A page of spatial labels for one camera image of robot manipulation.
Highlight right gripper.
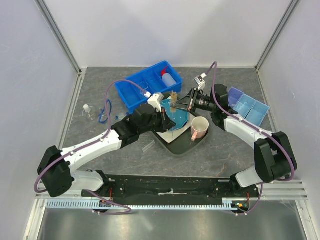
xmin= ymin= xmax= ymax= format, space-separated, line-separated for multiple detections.
xmin=171 ymin=87 xmax=217 ymax=114

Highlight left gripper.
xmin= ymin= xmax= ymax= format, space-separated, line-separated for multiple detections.
xmin=139 ymin=107 xmax=176 ymax=135

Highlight wooden brush handle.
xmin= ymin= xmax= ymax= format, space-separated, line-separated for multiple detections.
xmin=169 ymin=91 xmax=179 ymax=138

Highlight white wash bottle red cap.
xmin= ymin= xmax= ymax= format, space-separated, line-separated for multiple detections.
xmin=160 ymin=66 xmax=176 ymax=88

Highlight glass beaker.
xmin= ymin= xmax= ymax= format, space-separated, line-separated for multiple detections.
xmin=138 ymin=81 xmax=149 ymax=95

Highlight glass jar with lid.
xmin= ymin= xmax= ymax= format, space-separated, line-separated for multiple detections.
xmin=117 ymin=113 xmax=127 ymax=121

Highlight glass flask with stopper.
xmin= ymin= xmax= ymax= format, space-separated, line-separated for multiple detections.
xmin=82 ymin=104 xmax=97 ymax=121

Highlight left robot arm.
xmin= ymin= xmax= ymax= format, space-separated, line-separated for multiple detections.
xmin=34 ymin=103 xmax=176 ymax=198

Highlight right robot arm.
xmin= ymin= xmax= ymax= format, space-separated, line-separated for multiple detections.
xmin=171 ymin=84 xmax=298 ymax=197

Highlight teal polka dot plate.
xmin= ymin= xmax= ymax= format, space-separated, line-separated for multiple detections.
xmin=161 ymin=99 xmax=189 ymax=131

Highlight white square plate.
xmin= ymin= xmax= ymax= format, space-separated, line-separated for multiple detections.
xmin=156 ymin=112 xmax=195 ymax=144

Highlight pink ceramic mug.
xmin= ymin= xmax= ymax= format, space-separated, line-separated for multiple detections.
xmin=191 ymin=116 xmax=210 ymax=142

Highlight clear acrylic tube rack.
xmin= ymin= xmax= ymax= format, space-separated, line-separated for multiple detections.
xmin=138 ymin=134 xmax=155 ymax=153

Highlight blue divided storage bin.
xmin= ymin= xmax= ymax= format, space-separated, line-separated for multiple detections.
xmin=115 ymin=61 xmax=183 ymax=113

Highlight light blue three-compartment box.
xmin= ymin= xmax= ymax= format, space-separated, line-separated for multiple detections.
xmin=228 ymin=87 xmax=270 ymax=127

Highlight blue safety glasses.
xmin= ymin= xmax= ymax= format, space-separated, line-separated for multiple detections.
xmin=98 ymin=99 xmax=112 ymax=124

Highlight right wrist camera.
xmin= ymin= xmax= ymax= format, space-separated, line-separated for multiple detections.
xmin=194 ymin=73 xmax=207 ymax=91

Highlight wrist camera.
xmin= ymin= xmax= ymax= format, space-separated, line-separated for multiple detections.
xmin=147 ymin=92 xmax=164 ymax=113
xmin=194 ymin=73 xmax=207 ymax=91

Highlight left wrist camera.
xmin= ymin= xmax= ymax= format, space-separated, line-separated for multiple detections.
xmin=147 ymin=92 xmax=164 ymax=113

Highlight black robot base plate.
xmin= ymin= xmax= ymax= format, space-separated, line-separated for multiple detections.
xmin=95 ymin=175 xmax=259 ymax=206

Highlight right aluminium frame post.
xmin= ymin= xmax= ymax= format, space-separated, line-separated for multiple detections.
xmin=254 ymin=0 xmax=300 ymax=73

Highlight aluminium frame post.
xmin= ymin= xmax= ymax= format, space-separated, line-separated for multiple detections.
xmin=254 ymin=0 xmax=300 ymax=73
xmin=35 ymin=0 xmax=82 ymax=75

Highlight left aluminium frame post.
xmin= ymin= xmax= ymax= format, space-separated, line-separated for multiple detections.
xmin=35 ymin=0 xmax=82 ymax=75

